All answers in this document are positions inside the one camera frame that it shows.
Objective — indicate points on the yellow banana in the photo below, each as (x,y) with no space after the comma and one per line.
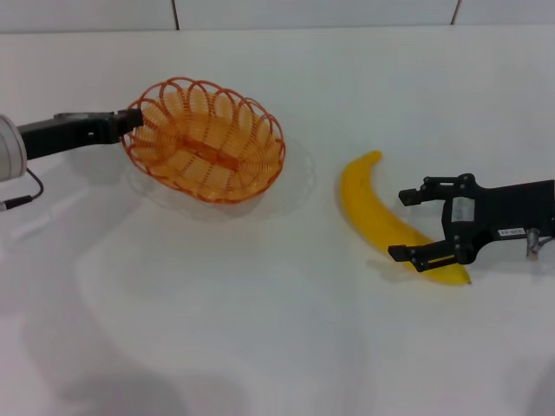
(368,203)

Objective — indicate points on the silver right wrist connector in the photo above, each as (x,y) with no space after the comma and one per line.
(532,242)

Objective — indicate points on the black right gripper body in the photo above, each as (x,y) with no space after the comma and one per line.
(507,208)

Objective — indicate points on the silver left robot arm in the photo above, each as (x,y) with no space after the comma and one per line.
(11,147)

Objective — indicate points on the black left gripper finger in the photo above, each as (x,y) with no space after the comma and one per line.
(130,118)

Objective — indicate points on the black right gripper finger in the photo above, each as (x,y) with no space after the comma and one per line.
(399,252)
(409,197)

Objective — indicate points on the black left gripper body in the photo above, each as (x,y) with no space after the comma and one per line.
(65,134)

